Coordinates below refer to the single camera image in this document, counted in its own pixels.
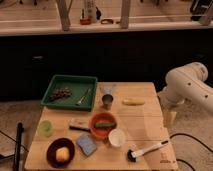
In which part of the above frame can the yellow banana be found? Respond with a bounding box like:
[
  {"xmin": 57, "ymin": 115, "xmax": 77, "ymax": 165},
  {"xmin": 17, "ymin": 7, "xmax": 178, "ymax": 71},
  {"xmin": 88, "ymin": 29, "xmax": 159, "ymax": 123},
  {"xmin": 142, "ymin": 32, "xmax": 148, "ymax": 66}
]
[{"xmin": 122, "ymin": 99, "xmax": 145, "ymax": 106}]

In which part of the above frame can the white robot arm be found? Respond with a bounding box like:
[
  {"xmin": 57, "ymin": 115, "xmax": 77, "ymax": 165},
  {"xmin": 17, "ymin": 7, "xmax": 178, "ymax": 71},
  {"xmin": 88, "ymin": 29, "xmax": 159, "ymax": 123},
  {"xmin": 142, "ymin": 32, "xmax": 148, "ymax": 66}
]
[{"xmin": 158, "ymin": 62, "xmax": 213, "ymax": 127}]

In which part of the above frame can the white cup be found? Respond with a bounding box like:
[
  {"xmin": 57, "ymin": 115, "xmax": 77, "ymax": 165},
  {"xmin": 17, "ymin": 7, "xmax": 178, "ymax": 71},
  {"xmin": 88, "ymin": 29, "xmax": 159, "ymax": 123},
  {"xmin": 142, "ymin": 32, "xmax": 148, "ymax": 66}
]
[{"xmin": 108, "ymin": 129, "xmax": 126, "ymax": 148}]

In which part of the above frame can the small metal cup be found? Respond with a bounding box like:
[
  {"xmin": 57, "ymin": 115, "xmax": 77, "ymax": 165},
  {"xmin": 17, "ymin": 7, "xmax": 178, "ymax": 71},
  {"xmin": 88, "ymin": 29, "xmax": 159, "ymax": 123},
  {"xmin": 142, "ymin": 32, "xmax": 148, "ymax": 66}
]
[{"xmin": 102, "ymin": 94, "xmax": 113, "ymax": 110}]

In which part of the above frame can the orange bowl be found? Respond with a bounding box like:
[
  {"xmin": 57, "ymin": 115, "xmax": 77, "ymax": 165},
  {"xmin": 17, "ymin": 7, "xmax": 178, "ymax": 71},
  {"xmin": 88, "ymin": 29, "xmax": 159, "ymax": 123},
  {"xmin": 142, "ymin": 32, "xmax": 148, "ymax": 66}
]
[{"xmin": 89, "ymin": 112, "xmax": 117, "ymax": 140}]

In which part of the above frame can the clear glass cup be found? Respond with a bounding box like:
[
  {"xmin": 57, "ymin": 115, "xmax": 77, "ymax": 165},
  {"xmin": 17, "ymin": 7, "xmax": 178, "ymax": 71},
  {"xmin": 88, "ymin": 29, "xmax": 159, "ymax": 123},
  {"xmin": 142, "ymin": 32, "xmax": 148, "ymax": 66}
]
[{"xmin": 100, "ymin": 85, "xmax": 115, "ymax": 95}]

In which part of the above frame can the green cucumber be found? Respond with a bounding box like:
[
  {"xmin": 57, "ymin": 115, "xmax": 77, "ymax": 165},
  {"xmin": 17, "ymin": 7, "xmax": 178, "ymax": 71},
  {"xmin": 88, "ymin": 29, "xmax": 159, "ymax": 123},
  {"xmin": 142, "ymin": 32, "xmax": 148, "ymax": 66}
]
[{"xmin": 95, "ymin": 122, "xmax": 116, "ymax": 128}]

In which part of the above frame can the blue sponge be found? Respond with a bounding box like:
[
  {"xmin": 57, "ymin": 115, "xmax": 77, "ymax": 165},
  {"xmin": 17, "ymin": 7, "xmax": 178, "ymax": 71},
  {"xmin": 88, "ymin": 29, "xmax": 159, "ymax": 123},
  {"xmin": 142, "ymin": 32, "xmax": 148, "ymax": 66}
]
[{"xmin": 76, "ymin": 134, "xmax": 97, "ymax": 156}]

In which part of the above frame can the metal spoon in tray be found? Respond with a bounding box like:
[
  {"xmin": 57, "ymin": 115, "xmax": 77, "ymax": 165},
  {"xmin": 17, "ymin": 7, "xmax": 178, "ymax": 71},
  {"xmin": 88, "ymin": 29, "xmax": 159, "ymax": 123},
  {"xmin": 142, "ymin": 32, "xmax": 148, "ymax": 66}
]
[{"xmin": 76, "ymin": 88, "xmax": 91, "ymax": 106}]

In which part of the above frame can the wooden block eraser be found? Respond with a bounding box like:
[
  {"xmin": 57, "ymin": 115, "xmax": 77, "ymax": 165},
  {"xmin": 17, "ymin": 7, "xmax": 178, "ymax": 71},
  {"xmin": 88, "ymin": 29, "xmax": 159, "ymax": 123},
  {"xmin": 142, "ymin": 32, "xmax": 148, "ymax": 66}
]
[{"xmin": 69, "ymin": 118, "xmax": 90, "ymax": 131}]

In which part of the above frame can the green plastic tray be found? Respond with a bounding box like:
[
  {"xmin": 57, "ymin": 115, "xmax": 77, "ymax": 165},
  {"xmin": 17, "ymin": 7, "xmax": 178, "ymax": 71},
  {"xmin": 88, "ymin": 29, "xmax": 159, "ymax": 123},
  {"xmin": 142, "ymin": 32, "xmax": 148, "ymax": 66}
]
[{"xmin": 41, "ymin": 75, "xmax": 97, "ymax": 111}]

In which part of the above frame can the bunch of dark grapes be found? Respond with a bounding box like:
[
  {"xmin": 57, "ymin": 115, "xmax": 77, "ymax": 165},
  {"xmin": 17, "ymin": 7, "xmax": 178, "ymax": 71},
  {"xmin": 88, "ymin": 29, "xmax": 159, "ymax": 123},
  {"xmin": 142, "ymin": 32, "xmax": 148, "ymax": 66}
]
[{"xmin": 49, "ymin": 88, "xmax": 71, "ymax": 101}]

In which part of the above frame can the green plastic cup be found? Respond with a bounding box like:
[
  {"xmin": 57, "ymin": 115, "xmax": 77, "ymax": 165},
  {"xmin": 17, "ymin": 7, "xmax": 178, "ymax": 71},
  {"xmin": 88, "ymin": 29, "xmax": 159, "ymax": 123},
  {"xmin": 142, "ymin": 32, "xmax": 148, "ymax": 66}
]
[{"xmin": 38, "ymin": 120, "xmax": 53, "ymax": 137}]

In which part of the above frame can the red object on shelf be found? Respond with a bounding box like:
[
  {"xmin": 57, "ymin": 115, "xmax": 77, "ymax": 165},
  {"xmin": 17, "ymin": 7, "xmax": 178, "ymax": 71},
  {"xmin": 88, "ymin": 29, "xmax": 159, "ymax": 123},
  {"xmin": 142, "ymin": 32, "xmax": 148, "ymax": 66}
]
[{"xmin": 80, "ymin": 9, "xmax": 91, "ymax": 25}]

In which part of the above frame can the black pole stand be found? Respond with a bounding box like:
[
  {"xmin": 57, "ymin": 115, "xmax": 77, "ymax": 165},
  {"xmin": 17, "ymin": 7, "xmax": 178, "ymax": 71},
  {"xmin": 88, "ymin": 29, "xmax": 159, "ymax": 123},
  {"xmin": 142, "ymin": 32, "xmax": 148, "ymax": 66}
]
[{"xmin": 13, "ymin": 122, "xmax": 24, "ymax": 171}]

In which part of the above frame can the black cable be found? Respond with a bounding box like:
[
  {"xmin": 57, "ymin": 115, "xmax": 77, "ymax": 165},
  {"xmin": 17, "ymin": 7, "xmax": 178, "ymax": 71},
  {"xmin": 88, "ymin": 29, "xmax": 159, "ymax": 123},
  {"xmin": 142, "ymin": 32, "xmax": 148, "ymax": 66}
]
[{"xmin": 169, "ymin": 132, "xmax": 213, "ymax": 171}]

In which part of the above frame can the brown ring on shelf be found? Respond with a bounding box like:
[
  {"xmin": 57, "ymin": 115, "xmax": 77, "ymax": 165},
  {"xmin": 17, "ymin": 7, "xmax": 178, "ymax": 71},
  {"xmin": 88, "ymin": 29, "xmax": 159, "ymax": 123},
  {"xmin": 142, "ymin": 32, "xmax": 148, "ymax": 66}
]
[{"xmin": 100, "ymin": 18, "xmax": 115, "ymax": 25}]

